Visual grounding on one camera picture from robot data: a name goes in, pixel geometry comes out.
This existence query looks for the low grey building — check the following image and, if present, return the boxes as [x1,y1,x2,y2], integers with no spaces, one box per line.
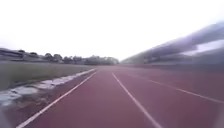
[0,47,44,63]

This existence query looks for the row of trees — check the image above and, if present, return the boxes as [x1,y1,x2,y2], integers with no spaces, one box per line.
[18,49,120,66]

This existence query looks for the grey concrete kerb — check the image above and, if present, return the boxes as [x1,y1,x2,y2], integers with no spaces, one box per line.
[0,68,96,108]

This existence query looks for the grey grandstand building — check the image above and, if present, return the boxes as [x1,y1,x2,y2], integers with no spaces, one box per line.
[120,21,224,71]

